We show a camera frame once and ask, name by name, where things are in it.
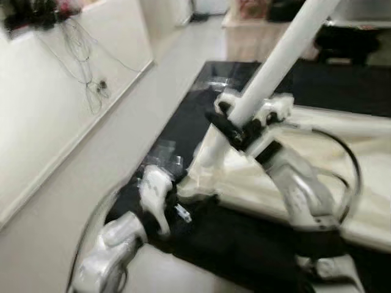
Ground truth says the black round stool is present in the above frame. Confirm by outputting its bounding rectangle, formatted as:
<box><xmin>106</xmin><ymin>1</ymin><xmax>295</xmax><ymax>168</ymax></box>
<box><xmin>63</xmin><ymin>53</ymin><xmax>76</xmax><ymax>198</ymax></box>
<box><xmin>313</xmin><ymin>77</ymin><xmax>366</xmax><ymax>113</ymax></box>
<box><xmin>315</xmin><ymin>26</ymin><xmax>382</xmax><ymax>65</ymax></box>

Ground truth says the black wall plug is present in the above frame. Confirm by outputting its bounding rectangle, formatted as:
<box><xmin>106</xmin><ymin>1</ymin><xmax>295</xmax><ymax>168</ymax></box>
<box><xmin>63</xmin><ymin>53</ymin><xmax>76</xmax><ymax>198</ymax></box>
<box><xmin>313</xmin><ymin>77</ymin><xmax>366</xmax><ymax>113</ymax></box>
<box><xmin>92</xmin><ymin>78</ymin><xmax>112</xmax><ymax>98</ymax></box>

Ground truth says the beige cloth covered table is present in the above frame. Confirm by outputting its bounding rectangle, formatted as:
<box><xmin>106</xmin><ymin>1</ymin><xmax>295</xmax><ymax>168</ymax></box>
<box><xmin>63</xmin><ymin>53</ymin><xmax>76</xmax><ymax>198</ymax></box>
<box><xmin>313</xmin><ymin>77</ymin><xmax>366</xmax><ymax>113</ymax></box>
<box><xmin>223</xmin><ymin>6</ymin><xmax>324</xmax><ymax>62</ymax></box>

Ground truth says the white plastic table top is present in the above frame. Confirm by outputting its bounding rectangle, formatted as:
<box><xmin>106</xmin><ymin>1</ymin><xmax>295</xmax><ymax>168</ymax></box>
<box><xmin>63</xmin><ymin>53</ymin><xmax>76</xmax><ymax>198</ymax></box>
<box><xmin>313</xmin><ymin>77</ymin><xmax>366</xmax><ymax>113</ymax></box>
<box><xmin>177</xmin><ymin>92</ymin><xmax>391</xmax><ymax>254</ymax></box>

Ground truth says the black hanging wall cable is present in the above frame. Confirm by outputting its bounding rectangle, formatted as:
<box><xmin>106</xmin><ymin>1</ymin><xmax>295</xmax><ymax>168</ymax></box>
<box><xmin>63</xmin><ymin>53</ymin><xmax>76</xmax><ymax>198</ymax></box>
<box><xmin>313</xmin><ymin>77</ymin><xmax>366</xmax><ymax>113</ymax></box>
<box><xmin>58</xmin><ymin>15</ymin><xmax>111</xmax><ymax>115</ymax></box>
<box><xmin>37</xmin><ymin>27</ymin><xmax>98</xmax><ymax>86</ymax></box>

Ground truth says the storage box with orange lid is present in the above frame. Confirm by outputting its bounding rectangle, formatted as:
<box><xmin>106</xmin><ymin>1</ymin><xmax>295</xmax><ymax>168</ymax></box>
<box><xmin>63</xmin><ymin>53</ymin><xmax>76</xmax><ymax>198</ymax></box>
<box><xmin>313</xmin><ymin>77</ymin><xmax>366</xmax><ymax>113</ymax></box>
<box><xmin>235</xmin><ymin>0</ymin><xmax>269</xmax><ymax>19</ymax></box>

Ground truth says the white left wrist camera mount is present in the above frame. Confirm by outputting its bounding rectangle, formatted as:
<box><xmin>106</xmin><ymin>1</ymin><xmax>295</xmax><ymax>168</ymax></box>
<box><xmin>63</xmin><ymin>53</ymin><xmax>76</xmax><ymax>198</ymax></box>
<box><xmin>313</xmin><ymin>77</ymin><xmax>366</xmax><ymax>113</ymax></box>
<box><xmin>139</xmin><ymin>164</ymin><xmax>179</xmax><ymax>237</ymax></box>

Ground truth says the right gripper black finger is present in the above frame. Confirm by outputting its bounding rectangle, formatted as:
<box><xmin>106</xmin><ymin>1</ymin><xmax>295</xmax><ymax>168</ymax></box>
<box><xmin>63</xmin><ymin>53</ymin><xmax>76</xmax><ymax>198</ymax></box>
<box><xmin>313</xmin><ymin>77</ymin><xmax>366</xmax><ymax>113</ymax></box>
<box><xmin>205</xmin><ymin>110</ymin><xmax>245</xmax><ymax>149</ymax></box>

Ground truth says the black tablecloth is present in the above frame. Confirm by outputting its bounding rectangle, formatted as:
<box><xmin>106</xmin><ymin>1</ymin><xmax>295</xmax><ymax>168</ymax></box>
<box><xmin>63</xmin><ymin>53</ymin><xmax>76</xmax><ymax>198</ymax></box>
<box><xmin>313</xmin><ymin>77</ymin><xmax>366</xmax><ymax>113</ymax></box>
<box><xmin>104</xmin><ymin>58</ymin><xmax>391</xmax><ymax>293</ymax></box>

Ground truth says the white plastic table leg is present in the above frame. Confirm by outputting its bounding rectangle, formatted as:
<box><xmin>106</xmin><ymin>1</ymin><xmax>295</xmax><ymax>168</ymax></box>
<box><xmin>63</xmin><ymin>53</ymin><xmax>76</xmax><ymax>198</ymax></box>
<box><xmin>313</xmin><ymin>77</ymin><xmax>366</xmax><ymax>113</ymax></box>
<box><xmin>195</xmin><ymin>0</ymin><xmax>343</xmax><ymax>172</ymax></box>
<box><xmin>284</xmin><ymin>105</ymin><xmax>391</xmax><ymax>140</ymax></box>

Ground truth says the clear shiny adhesive tape strip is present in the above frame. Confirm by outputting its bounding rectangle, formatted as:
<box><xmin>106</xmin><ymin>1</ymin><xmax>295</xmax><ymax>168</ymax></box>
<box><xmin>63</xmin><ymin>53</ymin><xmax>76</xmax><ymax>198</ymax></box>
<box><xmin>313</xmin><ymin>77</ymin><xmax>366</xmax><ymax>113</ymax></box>
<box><xmin>144</xmin><ymin>154</ymin><xmax>184</xmax><ymax>179</ymax></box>
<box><xmin>200</xmin><ymin>72</ymin><xmax>234</xmax><ymax>93</ymax></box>

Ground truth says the black router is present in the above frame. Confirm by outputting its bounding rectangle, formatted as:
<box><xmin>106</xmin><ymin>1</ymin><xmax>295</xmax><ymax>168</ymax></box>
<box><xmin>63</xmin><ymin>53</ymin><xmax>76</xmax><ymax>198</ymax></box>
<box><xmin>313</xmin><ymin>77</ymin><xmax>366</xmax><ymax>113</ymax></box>
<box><xmin>0</xmin><ymin>0</ymin><xmax>68</xmax><ymax>34</ymax></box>

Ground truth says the black bag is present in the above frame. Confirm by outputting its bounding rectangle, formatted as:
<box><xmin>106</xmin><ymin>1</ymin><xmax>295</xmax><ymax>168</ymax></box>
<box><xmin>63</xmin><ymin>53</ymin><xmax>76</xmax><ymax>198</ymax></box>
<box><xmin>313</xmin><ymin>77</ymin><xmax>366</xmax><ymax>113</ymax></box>
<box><xmin>266</xmin><ymin>0</ymin><xmax>306</xmax><ymax>22</ymax></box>

